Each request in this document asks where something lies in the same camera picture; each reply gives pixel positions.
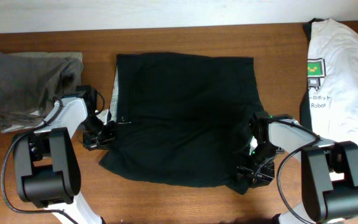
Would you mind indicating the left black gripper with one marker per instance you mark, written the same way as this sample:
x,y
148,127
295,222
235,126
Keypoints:
x,y
90,144

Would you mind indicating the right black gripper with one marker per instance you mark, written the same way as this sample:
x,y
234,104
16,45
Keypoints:
x,y
265,175

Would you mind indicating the black shorts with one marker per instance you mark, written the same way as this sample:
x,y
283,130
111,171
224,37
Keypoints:
x,y
182,119

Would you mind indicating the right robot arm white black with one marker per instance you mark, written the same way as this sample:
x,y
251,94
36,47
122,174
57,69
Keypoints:
x,y
329,169

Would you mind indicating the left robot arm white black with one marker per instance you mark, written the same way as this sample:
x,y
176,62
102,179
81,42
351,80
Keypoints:
x,y
45,165

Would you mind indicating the dark garment under t-shirt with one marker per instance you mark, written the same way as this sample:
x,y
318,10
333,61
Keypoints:
x,y
305,116

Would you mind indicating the grey folded garment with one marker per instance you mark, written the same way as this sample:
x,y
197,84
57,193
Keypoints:
x,y
29,81

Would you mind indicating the white printed t-shirt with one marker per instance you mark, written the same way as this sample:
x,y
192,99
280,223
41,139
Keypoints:
x,y
332,75

